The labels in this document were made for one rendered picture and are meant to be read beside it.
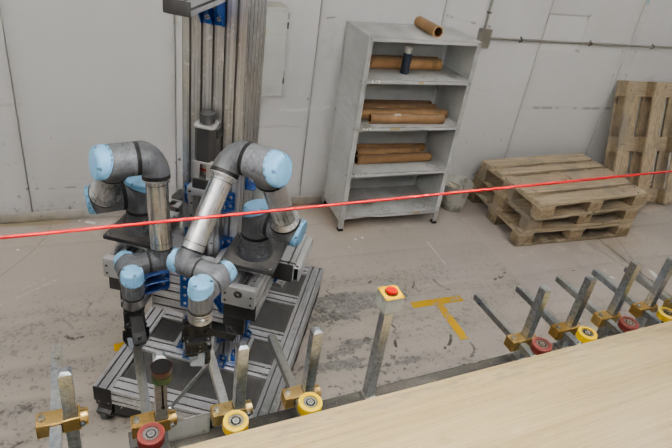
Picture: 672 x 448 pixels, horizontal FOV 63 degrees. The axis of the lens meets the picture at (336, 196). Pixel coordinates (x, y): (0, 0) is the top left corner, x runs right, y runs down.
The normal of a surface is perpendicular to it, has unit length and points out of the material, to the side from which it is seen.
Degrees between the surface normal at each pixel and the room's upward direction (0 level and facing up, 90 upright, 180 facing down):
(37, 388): 0
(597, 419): 0
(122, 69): 90
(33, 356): 0
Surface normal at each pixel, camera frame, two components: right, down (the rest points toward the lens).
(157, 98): 0.33, 0.50
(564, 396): 0.13, -0.87
